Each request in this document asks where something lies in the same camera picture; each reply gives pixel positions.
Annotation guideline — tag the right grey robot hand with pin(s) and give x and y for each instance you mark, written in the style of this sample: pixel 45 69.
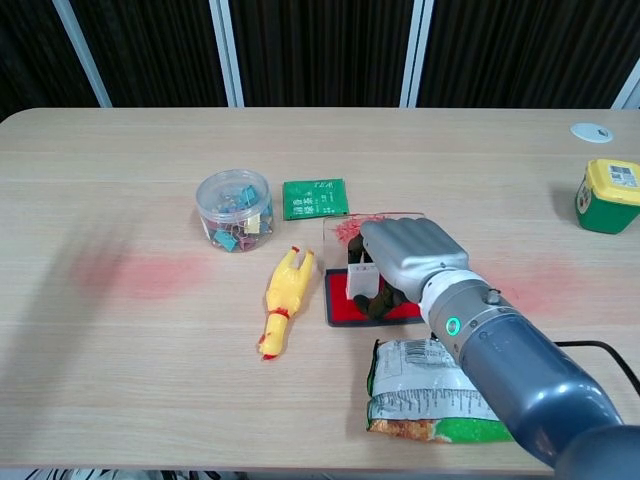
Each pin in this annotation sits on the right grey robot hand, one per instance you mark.
pixel 415 250

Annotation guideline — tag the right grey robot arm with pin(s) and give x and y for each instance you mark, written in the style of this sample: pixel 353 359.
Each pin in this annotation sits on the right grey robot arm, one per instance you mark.
pixel 520 365

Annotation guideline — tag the red ink pad case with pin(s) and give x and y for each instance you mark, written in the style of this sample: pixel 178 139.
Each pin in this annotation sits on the red ink pad case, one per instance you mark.
pixel 340 295

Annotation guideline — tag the green tea sachet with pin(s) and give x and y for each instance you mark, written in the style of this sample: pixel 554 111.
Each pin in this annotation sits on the green tea sachet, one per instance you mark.
pixel 315 199

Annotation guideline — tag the yellow rubber chicken toy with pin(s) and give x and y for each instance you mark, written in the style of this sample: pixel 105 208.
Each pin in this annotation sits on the yellow rubber chicken toy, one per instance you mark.
pixel 287 295

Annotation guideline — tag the green silver snack packet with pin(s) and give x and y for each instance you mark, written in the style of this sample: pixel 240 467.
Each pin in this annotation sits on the green silver snack packet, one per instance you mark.
pixel 415 395

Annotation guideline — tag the clear jar of binder clips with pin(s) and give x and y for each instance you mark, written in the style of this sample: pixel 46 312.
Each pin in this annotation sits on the clear jar of binder clips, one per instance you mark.
pixel 235 215

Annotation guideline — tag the green tub with yellow lid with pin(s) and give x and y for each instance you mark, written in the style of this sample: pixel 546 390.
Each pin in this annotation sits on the green tub with yellow lid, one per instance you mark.
pixel 607 197

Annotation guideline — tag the white partition post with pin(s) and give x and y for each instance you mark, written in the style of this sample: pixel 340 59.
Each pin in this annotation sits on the white partition post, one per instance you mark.
pixel 627 90
pixel 82 55
pixel 227 55
pixel 416 55

